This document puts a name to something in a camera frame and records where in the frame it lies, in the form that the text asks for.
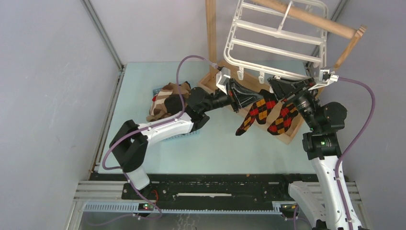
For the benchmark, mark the white plastic clip hanger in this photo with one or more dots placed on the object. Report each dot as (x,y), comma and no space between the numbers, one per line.
(276,41)

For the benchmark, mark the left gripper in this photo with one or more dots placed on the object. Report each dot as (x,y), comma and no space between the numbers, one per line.
(240,96)

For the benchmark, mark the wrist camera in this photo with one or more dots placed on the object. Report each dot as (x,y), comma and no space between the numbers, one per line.
(222,79)
(324,78)

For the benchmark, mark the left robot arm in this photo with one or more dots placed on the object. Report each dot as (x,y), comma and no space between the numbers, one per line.
(129,145)

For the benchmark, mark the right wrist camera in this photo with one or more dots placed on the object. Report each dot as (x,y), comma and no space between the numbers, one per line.
(324,78)

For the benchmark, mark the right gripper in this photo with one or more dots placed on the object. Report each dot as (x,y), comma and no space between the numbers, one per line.
(282,88)

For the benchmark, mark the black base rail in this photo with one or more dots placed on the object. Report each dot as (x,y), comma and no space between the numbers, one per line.
(221,192)

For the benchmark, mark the wooden hanger stand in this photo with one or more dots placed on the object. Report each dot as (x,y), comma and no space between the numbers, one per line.
(243,80)

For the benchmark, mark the light blue perforated basket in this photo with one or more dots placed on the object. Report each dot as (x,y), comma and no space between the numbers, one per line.
(155,93)

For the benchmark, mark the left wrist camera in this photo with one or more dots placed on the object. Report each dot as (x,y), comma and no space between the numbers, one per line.
(222,79)

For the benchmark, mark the red black argyle sock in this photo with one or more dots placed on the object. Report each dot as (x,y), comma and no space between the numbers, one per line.
(284,121)

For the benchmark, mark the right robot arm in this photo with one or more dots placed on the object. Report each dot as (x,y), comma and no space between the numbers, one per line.
(323,150)

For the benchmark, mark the pile of socks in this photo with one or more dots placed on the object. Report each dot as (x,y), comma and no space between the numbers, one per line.
(167,101)

